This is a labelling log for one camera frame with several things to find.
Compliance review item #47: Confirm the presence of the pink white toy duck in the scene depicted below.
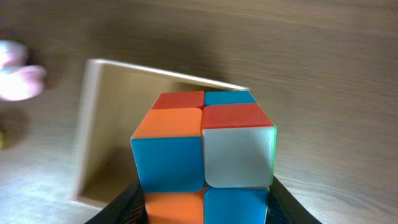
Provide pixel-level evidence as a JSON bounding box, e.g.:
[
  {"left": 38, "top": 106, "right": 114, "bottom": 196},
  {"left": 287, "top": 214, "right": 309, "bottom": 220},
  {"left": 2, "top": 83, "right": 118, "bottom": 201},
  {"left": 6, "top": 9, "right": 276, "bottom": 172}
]
[{"left": 1, "top": 40, "right": 46, "bottom": 101}]

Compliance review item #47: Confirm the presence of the yellow ball with blue letters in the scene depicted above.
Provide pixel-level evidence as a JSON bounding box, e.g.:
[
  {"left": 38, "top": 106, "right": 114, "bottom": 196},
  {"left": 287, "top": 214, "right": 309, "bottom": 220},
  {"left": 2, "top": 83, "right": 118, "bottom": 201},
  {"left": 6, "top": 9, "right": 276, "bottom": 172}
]
[{"left": 0, "top": 130, "right": 6, "bottom": 149}]

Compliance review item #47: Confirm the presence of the white cardboard box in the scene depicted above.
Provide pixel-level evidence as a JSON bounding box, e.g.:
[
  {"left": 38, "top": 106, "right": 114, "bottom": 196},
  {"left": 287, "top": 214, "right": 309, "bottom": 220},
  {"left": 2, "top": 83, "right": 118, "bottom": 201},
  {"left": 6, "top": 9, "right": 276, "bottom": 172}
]
[{"left": 71, "top": 58, "right": 244, "bottom": 210}]

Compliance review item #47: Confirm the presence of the multicoloured puzzle cube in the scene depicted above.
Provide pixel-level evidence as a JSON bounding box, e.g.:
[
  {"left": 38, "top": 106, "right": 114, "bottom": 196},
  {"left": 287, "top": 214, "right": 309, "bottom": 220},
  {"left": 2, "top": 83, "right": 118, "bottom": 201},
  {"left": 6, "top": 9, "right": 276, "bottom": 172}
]
[{"left": 131, "top": 90, "right": 277, "bottom": 224}]

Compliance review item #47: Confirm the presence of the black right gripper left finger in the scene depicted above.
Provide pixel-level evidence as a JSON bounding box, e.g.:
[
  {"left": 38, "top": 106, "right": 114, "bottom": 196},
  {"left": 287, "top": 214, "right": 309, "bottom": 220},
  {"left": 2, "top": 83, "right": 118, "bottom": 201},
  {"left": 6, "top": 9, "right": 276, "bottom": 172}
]
[{"left": 85, "top": 180, "right": 146, "bottom": 224}]

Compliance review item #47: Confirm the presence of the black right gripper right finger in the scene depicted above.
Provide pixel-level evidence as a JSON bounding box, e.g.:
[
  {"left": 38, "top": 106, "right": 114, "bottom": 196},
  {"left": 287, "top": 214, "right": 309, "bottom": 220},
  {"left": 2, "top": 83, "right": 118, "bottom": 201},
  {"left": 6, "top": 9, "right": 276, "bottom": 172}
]
[{"left": 266, "top": 177, "right": 321, "bottom": 224}]

